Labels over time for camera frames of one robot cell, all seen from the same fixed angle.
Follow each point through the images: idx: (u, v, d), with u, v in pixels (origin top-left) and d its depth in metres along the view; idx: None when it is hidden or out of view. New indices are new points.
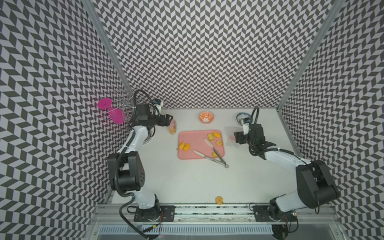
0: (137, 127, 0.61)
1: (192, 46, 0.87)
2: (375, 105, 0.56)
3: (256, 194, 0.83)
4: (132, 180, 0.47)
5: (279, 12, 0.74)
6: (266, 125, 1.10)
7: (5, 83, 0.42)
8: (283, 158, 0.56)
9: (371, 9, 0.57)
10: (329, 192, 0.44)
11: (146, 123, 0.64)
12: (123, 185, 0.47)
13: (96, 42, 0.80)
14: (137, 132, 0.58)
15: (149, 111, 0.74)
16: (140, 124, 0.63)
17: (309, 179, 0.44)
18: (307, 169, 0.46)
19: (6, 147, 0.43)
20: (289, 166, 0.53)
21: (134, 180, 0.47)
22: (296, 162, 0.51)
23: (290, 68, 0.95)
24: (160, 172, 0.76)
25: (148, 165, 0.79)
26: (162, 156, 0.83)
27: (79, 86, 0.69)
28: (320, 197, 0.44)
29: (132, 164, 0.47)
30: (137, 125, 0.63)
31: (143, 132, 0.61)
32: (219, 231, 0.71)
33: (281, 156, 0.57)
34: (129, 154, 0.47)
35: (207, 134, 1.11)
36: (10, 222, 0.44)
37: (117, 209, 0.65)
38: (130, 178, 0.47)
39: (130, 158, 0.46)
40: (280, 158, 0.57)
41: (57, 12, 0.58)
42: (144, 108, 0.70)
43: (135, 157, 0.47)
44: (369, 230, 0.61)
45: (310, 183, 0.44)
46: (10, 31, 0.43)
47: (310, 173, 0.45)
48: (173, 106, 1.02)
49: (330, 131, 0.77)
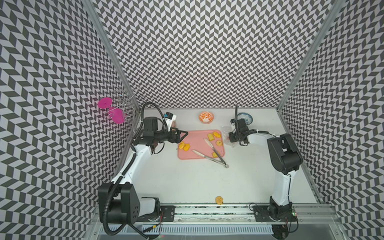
0: (139, 147, 0.56)
1: (192, 46, 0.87)
2: (375, 105, 0.56)
3: (256, 194, 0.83)
4: (123, 215, 0.42)
5: (279, 12, 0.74)
6: (266, 125, 1.10)
7: (5, 83, 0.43)
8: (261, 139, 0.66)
9: (371, 9, 0.57)
10: (293, 159, 0.54)
11: (149, 143, 0.58)
12: (113, 219, 0.42)
13: (96, 42, 0.80)
14: (138, 154, 0.53)
15: (156, 125, 0.67)
16: (143, 143, 0.58)
17: (278, 148, 0.55)
18: (275, 140, 0.56)
19: (6, 147, 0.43)
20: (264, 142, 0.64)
21: (125, 215, 0.42)
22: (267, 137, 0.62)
23: (290, 68, 0.95)
24: (156, 178, 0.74)
25: (151, 173, 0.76)
26: (160, 163, 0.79)
27: (79, 86, 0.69)
28: (287, 161, 0.53)
29: (125, 199, 0.41)
30: (139, 144, 0.57)
31: (144, 153, 0.55)
32: (219, 231, 0.71)
33: (259, 135, 0.67)
34: (123, 187, 0.41)
35: (207, 134, 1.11)
36: (10, 222, 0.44)
37: None
38: (121, 213, 0.41)
39: (123, 192, 0.40)
40: (258, 137, 0.68)
41: (57, 12, 0.58)
42: (151, 124, 0.64)
43: (129, 192, 0.41)
44: (369, 230, 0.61)
45: (278, 151, 0.54)
46: (10, 31, 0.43)
47: (278, 143, 0.55)
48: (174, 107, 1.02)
49: (330, 131, 0.77)
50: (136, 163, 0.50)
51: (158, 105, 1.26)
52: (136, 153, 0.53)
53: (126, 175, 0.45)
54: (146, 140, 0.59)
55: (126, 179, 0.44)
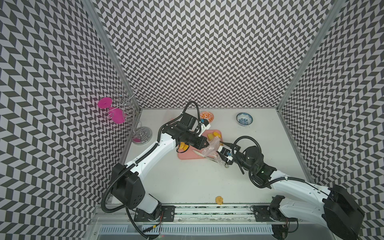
0: (165, 138, 0.53)
1: (192, 46, 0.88)
2: (375, 105, 0.56)
3: (256, 195, 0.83)
4: (125, 198, 0.43)
5: (279, 12, 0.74)
6: (266, 125, 1.10)
7: (5, 83, 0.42)
8: (301, 191, 0.49)
9: (371, 9, 0.57)
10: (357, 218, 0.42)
11: (176, 136, 0.55)
12: (117, 196, 0.45)
13: (96, 42, 0.80)
14: (160, 145, 0.51)
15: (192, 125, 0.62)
16: (170, 133, 0.55)
17: (339, 212, 0.40)
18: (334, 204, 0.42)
19: (6, 147, 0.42)
20: (309, 198, 0.47)
21: (125, 199, 0.43)
22: (318, 196, 0.45)
23: (290, 68, 0.95)
24: (156, 176, 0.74)
25: (152, 174, 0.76)
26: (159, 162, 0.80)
27: (79, 86, 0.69)
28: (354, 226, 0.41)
29: (128, 187, 0.41)
30: (166, 135, 0.54)
31: (166, 146, 0.52)
32: (218, 231, 0.71)
33: (298, 187, 0.50)
34: (130, 176, 0.42)
35: (207, 134, 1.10)
36: (10, 222, 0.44)
37: (123, 209, 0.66)
38: (123, 196, 0.43)
39: (130, 181, 0.41)
40: (296, 188, 0.50)
41: (57, 12, 0.58)
42: (189, 119, 0.62)
43: (134, 184, 0.41)
44: (369, 230, 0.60)
45: (341, 214, 0.40)
46: (10, 31, 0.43)
47: (338, 206, 0.41)
48: (185, 107, 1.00)
49: (330, 130, 0.78)
50: (154, 153, 0.49)
51: (158, 105, 1.26)
52: (158, 143, 0.51)
53: (139, 164, 0.45)
54: (174, 130, 0.56)
55: (137, 168, 0.44)
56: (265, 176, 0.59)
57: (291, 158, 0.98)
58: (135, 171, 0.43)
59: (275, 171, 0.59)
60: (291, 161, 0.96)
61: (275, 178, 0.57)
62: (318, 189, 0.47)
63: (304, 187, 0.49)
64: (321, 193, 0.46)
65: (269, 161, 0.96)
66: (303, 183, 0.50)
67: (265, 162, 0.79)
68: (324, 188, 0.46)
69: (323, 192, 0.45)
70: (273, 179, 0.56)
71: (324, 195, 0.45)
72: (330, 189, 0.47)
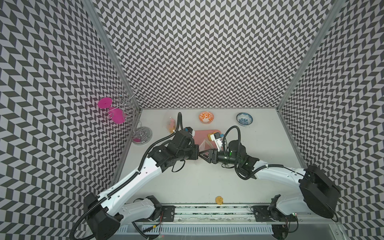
0: (148, 164, 0.48)
1: (192, 46, 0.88)
2: (375, 105, 0.56)
3: (256, 194, 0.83)
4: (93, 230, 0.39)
5: (279, 12, 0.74)
6: (266, 125, 1.10)
7: (5, 83, 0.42)
8: (281, 177, 0.51)
9: (371, 9, 0.57)
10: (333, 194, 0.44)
11: (161, 163, 0.48)
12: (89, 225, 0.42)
13: (96, 42, 0.80)
14: (140, 174, 0.46)
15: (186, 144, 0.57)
16: (156, 160, 0.49)
17: (316, 191, 0.42)
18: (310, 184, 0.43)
19: (6, 147, 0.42)
20: (290, 183, 0.49)
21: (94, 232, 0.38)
22: (295, 177, 0.47)
23: (290, 68, 0.95)
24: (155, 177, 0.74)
25: None
26: None
27: (79, 86, 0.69)
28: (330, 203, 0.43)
29: (94, 222, 0.37)
30: (150, 162, 0.48)
31: (150, 175, 0.47)
32: (219, 231, 0.71)
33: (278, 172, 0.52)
34: (100, 213, 0.38)
35: (207, 134, 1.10)
36: (10, 222, 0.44)
37: None
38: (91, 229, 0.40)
39: (97, 218, 0.37)
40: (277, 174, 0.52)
41: (57, 12, 0.58)
42: (181, 140, 0.54)
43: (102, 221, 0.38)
44: (369, 230, 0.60)
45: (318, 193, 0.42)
46: (10, 31, 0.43)
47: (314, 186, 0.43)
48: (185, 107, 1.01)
49: (330, 131, 0.77)
50: (131, 184, 0.44)
51: (158, 105, 1.26)
52: (139, 172, 0.46)
53: (111, 197, 0.41)
54: (163, 154, 0.50)
55: (108, 202, 0.40)
56: (249, 167, 0.61)
57: (291, 158, 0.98)
58: (105, 206, 0.39)
59: (257, 161, 0.62)
60: (291, 160, 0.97)
61: (258, 167, 0.58)
62: (295, 172, 0.49)
63: (282, 172, 0.51)
64: (298, 175, 0.48)
65: (269, 161, 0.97)
66: (281, 168, 0.53)
67: (252, 156, 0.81)
68: (300, 170, 0.48)
69: (299, 174, 0.48)
70: (256, 169, 0.58)
71: (300, 176, 0.47)
72: (305, 170, 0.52)
